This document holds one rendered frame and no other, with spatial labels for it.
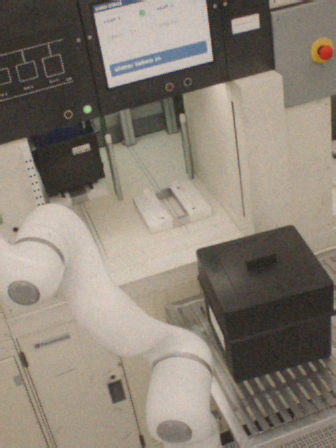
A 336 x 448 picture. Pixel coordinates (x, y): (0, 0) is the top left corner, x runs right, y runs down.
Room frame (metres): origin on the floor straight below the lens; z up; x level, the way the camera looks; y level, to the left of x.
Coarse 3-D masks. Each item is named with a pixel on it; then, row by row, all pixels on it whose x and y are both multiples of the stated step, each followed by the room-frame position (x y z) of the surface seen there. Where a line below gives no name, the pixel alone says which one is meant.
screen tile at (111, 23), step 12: (120, 12) 1.67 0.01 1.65; (132, 12) 1.68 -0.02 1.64; (108, 24) 1.66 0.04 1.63; (120, 24) 1.67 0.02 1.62; (132, 24) 1.67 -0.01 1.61; (144, 24) 1.68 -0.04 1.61; (144, 36) 1.68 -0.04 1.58; (108, 48) 1.66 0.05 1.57; (120, 48) 1.67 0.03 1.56; (132, 48) 1.67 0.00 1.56; (144, 48) 1.68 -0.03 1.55
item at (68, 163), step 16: (96, 128) 2.20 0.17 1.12; (32, 144) 2.16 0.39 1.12; (64, 144) 2.14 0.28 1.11; (80, 144) 2.15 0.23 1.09; (96, 144) 2.16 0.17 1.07; (48, 160) 2.13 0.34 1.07; (64, 160) 2.14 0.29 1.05; (80, 160) 2.15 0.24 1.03; (96, 160) 2.16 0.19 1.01; (48, 176) 2.12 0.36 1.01; (64, 176) 2.14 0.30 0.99; (80, 176) 2.15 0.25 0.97; (96, 176) 2.16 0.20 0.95; (48, 192) 2.12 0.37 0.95
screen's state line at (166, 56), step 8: (176, 48) 1.70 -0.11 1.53; (184, 48) 1.70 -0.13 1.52; (192, 48) 1.71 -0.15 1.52; (200, 48) 1.71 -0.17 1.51; (144, 56) 1.68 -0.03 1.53; (152, 56) 1.68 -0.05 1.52; (160, 56) 1.69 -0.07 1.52; (168, 56) 1.69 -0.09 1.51; (176, 56) 1.70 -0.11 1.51; (184, 56) 1.70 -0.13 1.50; (112, 64) 1.66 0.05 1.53; (120, 64) 1.66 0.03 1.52; (128, 64) 1.67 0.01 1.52; (136, 64) 1.67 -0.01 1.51; (144, 64) 1.68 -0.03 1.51; (152, 64) 1.68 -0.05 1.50; (112, 72) 1.66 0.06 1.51; (120, 72) 1.66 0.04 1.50; (128, 72) 1.67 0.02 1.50
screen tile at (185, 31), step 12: (168, 0) 1.70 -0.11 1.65; (180, 0) 1.70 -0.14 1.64; (156, 12) 1.69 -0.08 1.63; (168, 12) 1.70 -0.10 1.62; (180, 12) 1.70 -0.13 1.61; (192, 12) 1.71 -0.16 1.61; (156, 24) 1.69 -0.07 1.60; (180, 24) 1.70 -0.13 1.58; (192, 24) 1.71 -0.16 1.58; (168, 36) 1.69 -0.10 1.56; (180, 36) 1.70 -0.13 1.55; (192, 36) 1.71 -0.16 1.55
